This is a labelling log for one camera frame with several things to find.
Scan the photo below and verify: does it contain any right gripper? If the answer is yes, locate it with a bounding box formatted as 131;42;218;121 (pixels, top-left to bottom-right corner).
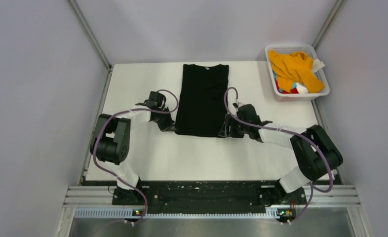
219;114;250;138

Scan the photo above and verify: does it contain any black t shirt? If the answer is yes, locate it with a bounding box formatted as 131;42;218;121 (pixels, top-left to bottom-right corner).
175;64;230;138

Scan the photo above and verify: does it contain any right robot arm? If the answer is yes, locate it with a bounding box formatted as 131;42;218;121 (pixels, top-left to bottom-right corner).
219;104;343;203

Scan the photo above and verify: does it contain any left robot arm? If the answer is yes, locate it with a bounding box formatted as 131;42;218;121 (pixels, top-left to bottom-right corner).
89;89;180;204

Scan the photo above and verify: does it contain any red blue cloth in basket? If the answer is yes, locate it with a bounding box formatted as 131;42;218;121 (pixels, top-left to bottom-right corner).
275;78;299;94

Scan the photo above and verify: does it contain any orange t shirt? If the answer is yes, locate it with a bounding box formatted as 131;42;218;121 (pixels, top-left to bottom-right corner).
268;50;325;94

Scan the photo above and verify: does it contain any white cloth in basket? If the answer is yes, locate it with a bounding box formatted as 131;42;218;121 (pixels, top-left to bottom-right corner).
311;59;325;73

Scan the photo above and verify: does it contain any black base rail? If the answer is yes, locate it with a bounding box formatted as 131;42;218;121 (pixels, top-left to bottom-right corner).
112;181;307;214

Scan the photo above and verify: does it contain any white cable duct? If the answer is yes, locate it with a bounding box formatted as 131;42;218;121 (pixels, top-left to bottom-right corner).
74;207;280;219

